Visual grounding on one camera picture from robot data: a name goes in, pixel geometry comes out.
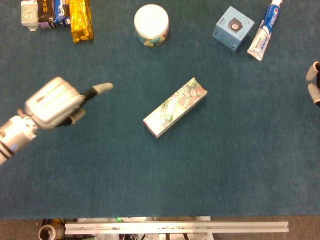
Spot long floral white box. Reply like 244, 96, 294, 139
142, 76, 208, 139

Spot clear jar of candies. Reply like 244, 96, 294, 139
133, 3, 170, 48

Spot pale green small carton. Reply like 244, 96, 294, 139
20, 0, 40, 32

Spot blue snack packet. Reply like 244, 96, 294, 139
53, 0, 71, 28

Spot gold foil package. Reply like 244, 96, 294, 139
67, 0, 95, 44

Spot teal felt table cloth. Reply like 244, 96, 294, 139
0, 0, 320, 220

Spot white blue toothpaste tube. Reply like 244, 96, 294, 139
246, 0, 285, 62

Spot aluminium profile rail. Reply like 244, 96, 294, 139
64, 221, 290, 235

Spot brown tape roll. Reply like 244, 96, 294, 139
37, 219, 66, 240

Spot light blue cube box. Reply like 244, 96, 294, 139
212, 6, 255, 52

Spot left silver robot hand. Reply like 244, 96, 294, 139
23, 76, 115, 130

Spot black purple small box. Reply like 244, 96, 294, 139
37, 0, 56, 30

